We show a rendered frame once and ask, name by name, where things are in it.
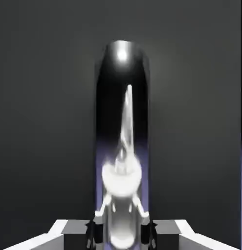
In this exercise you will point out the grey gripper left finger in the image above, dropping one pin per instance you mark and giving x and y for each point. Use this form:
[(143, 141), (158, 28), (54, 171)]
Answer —
[(73, 234)]

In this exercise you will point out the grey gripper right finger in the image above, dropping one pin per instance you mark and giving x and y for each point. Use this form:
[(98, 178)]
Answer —
[(167, 234)]

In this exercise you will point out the dark grey cabinet door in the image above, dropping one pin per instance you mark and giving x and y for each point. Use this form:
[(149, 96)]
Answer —
[(44, 117)]

